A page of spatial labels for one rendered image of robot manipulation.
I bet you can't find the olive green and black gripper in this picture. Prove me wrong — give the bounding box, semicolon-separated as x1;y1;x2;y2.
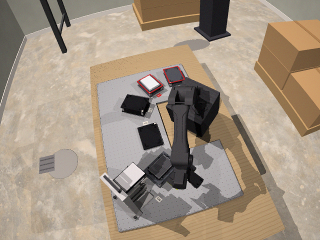
167;165;197;186

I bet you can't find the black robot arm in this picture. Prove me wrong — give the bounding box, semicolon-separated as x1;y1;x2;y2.
168;84;208;190

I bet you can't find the black rectangular frame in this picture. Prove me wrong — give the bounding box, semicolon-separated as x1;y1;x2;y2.
137;123;163;150

